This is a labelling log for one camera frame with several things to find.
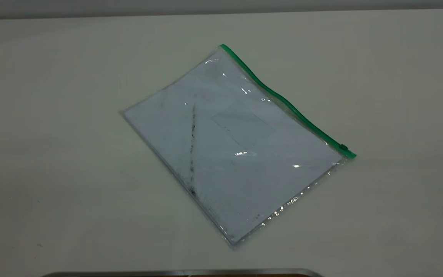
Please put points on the clear zip bag green strip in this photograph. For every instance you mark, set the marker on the clear zip bag green strip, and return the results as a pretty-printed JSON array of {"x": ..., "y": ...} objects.
[{"x": 237, "y": 154}]

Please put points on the green zipper slider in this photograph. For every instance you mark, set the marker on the green zipper slider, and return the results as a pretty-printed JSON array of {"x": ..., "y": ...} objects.
[{"x": 343, "y": 147}]

